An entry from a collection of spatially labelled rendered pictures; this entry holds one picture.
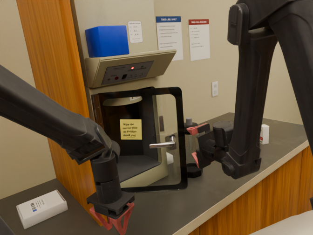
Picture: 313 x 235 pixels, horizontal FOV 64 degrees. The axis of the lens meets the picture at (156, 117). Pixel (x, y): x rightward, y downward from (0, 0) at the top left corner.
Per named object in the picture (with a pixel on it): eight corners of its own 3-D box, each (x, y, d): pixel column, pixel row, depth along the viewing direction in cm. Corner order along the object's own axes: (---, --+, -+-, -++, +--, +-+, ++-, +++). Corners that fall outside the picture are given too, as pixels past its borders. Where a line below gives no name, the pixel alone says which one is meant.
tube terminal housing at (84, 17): (82, 182, 118) (48, 7, 97) (138, 159, 137) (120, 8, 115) (107, 205, 99) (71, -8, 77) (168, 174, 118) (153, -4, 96)
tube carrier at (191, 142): (176, 169, 120) (173, 127, 114) (195, 162, 124) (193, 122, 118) (187, 178, 110) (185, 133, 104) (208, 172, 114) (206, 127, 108)
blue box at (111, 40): (88, 58, 83) (84, 29, 81) (114, 55, 89) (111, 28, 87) (102, 57, 76) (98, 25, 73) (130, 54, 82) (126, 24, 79)
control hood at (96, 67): (88, 88, 86) (83, 58, 83) (160, 74, 105) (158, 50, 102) (103, 90, 77) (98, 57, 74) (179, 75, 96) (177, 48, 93)
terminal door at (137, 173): (110, 193, 98) (93, 93, 87) (187, 188, 96) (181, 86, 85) (109, 194, 97) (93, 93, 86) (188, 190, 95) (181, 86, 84)
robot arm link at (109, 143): (62, 146, 54) (96, 127, 53) (75, 129, 65) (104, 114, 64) (91, 189, 57) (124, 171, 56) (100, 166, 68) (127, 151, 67)
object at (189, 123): (175, 131, 114) (174, 117, 112) (192, 127, 117) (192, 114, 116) (186, 137, 106) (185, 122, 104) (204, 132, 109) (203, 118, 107)
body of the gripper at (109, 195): (105, 191, 65) (100, 166, 63) (136, 201, 60) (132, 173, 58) (86, 205, 60) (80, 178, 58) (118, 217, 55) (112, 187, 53)
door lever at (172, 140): (150, 144, 90) (149, 138, 90) (176, 142, 90) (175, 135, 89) (149, 150, 85) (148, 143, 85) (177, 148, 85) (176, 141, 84)
